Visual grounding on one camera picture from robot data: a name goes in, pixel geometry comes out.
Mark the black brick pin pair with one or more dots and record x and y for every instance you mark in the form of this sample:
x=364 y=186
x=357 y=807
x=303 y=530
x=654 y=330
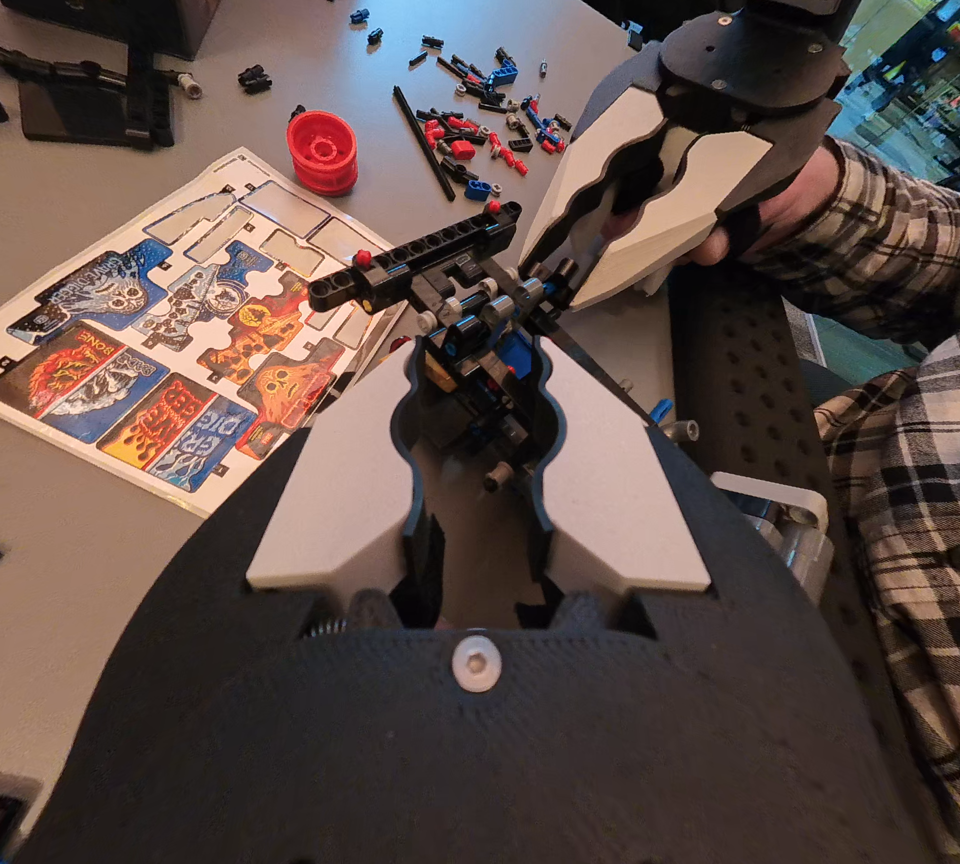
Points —
x=255 y=80

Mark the person's plaid shirt torso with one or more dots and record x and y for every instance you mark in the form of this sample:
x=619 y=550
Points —
x=900 y=504

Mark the colourful sticker sheet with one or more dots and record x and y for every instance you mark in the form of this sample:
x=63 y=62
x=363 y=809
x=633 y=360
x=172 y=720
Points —
x=187 y=279

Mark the toy brick truck chassis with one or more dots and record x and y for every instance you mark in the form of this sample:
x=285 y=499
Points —
x=420 y=253

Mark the black perforated mat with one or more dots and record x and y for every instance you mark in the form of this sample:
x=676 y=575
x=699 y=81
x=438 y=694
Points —
x=750 y=391

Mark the person's right forearm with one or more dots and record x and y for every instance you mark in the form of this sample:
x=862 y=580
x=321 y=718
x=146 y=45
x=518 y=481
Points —
x=877 y=264

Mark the red toy wheel rim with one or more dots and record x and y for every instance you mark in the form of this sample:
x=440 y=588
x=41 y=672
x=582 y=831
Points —
x=322 y=151

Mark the grey desk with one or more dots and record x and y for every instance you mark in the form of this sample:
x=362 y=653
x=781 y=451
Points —
x=300 y=54

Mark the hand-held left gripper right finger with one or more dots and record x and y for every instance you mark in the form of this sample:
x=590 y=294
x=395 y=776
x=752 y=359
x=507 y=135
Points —
x=622 y=504

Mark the pile of small brick pieces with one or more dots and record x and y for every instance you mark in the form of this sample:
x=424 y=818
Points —
x=459 y=148

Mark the long black axle rod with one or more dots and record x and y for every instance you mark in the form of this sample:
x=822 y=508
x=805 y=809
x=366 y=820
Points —
x=424 y=144

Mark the person's right hand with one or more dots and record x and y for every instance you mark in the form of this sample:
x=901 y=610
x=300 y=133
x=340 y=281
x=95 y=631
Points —
x=806 y=189

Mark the black brick panel assembly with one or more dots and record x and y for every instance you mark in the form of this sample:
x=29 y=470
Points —
x=82 y=114

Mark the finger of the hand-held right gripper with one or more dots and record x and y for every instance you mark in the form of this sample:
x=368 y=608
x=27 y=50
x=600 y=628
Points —
x=697 y=204
x=592 y=144

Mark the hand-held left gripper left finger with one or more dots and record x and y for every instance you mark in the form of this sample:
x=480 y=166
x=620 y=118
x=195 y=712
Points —
x=337 y=504

